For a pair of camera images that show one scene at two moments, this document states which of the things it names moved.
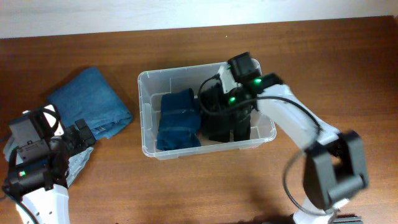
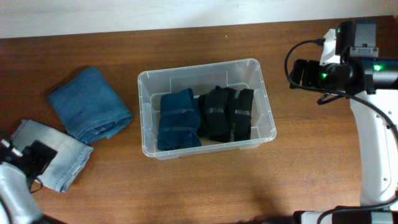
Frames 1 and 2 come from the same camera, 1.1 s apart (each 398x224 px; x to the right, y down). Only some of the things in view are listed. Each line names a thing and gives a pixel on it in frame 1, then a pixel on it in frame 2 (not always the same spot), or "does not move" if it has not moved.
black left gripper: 89,137 → 44,157
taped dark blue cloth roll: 179,121 does not move
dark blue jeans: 92,97 does not move
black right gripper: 221,102 → 303,76
